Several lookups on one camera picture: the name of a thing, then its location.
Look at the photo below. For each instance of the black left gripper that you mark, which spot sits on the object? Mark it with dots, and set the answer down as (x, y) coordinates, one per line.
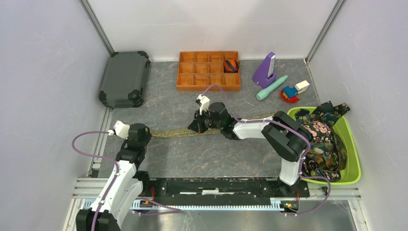
(147, 135)

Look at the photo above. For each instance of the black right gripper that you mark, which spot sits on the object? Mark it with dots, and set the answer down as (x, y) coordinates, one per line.
(196, 125)

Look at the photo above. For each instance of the green gold vine tie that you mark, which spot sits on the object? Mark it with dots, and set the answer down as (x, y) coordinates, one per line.
(181, 132)

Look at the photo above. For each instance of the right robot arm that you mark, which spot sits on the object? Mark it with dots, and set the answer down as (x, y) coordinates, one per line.
(287, 137)

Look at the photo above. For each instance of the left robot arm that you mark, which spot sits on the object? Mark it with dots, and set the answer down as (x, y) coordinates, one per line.
(125, 183)

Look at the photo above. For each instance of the dark green hard case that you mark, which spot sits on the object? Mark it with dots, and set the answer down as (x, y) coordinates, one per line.
(124, 79)

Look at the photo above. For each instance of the orange wooden compartment tray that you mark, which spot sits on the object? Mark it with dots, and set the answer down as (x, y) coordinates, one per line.
(200, 69)

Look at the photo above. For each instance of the rolled orange striped tie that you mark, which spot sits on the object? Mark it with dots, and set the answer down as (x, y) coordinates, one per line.
(231, 66)

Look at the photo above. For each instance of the mint green cylinder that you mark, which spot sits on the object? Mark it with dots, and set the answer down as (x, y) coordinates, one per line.
(265, 92)

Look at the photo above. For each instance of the purple metronome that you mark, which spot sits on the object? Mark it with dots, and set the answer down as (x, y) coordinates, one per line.
(265, 74)

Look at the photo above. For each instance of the colourful toy brick boat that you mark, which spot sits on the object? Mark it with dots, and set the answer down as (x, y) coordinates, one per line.
(289, 94)

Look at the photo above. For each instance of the black pink rose tie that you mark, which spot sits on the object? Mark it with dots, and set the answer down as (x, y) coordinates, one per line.
(321, 132)

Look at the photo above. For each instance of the black gold leaf tie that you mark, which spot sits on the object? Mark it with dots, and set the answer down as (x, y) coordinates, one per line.
(329, 114)

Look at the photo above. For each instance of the navy orange floral tie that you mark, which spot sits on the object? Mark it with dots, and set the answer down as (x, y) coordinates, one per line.
(323, 160)

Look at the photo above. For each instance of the lime green plastic bin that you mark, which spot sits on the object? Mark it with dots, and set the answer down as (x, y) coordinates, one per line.
(352, 171)

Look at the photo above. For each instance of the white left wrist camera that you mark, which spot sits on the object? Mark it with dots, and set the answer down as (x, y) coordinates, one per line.
(120, 129)

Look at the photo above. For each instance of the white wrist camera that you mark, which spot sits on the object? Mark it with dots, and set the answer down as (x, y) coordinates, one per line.
(203, 102)
(120, 129)

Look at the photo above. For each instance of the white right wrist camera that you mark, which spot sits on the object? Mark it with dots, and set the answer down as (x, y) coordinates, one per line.
(203, 102)

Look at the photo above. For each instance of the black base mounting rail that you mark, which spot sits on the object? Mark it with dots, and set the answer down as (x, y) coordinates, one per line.
(220, 191)

